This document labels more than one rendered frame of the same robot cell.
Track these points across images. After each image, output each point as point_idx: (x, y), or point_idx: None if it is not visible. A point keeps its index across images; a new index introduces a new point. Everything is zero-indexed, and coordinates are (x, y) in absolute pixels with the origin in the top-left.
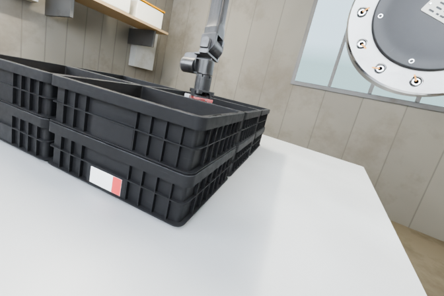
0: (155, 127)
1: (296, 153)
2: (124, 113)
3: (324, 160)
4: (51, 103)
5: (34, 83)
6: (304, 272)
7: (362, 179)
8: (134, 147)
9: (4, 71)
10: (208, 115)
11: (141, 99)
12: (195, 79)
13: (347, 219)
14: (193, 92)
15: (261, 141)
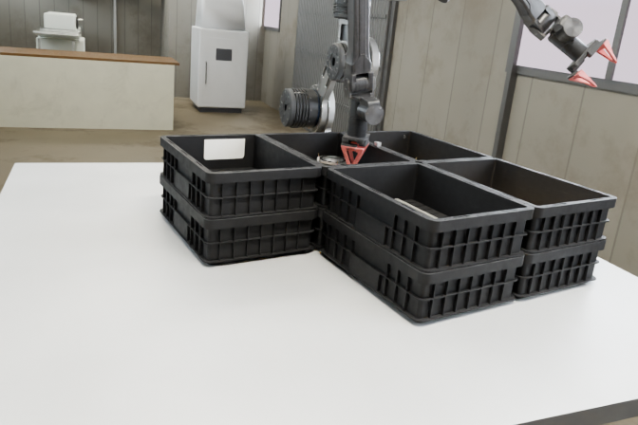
0: (424, 149)
1: (102, 194)
2: (440, 153)
3: (76, 180)
4: (490, 182)
5: (508, 175)
6: None
7: (122, 165)
8: None
9: (545, 186)
10: (403, 131)
11: (435, 138)
12: (366, 126)
13: None
14: (367, 140)
15: (95, 222)
